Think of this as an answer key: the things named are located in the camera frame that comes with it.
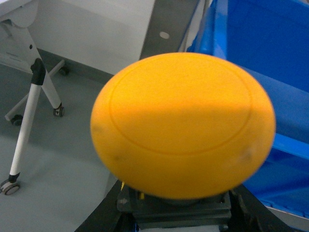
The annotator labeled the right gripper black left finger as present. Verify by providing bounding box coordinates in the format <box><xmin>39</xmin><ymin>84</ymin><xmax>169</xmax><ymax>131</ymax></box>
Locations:
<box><xmin>76</xmin><ymin>186</ymin><xmax>135</xmax><ymax>232</ymax></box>

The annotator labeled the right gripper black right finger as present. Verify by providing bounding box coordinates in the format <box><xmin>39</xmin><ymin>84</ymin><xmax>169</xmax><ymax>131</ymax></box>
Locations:
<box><xmin>229</xmin><ymin>185</ymin><xmax>309</xmax><ymax>232</ymax></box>

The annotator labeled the yellow mushroom push button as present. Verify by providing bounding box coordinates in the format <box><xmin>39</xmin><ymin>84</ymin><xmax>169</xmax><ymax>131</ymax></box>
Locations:
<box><xmin>90</xmin><ymin>52</ymin><xmax>277</xmax><ymax>229</ymax></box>

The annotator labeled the grey metal shelf post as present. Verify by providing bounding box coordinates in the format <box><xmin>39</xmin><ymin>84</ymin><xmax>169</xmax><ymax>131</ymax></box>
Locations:
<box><xmin>140</xmin><ymin>0</ymin><xmax>212</xmax><ymax>59</ymax></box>

